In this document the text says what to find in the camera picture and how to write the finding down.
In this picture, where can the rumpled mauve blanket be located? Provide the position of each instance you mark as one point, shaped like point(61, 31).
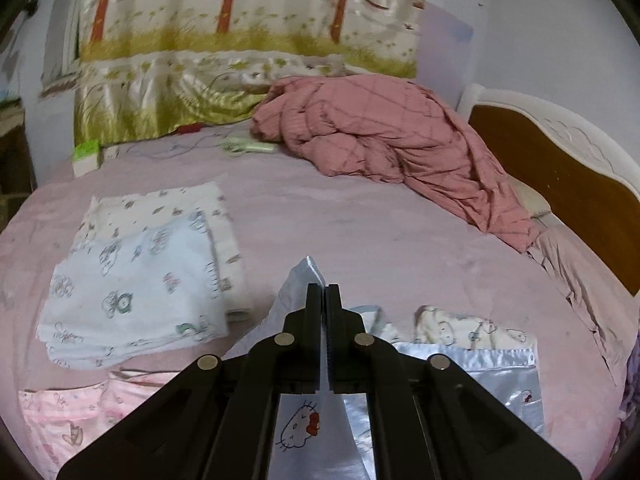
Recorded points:
point(590, 280)

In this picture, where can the tree-print curtain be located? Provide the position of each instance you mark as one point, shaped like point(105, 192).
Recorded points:
point(250, 35)

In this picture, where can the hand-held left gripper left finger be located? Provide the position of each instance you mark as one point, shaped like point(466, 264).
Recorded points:
point(312, 320)

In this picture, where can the white and wooden headboard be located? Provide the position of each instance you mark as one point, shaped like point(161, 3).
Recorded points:
point(560, 170)

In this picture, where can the white window frame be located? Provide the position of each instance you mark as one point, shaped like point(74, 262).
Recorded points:
point(60, 60)

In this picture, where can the small red item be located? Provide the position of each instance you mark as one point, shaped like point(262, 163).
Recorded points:
point(191, 128)

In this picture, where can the pink checked quilt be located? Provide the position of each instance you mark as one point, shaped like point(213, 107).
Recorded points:
point(390, 135)

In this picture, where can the beige pillow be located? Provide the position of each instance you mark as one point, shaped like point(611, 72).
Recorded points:
point(530, 202)

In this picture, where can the small white box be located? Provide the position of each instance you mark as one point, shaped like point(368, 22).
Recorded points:
point(110, 152)

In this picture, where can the folded white bear-print cloth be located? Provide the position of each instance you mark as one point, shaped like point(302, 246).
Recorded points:
point(130, 290)

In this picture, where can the pink cat-print pants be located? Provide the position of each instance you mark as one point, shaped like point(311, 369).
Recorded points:
point(60, 410)

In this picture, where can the dark wooden desk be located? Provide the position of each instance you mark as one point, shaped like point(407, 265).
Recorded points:
point(12, 160)

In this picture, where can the green and white box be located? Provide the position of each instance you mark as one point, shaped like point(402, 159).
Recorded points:
point(87, 160)

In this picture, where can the green hairbrush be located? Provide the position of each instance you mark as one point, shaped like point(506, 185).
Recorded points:
point(250, 146)

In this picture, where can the blue satin cat-print pants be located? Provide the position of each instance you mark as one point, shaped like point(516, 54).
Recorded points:
point(320, 435)

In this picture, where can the white cat-print pants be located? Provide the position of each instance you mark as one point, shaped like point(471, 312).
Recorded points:
point(450, 330)

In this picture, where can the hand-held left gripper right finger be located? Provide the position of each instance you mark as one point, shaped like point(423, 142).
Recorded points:
point(336, 320)

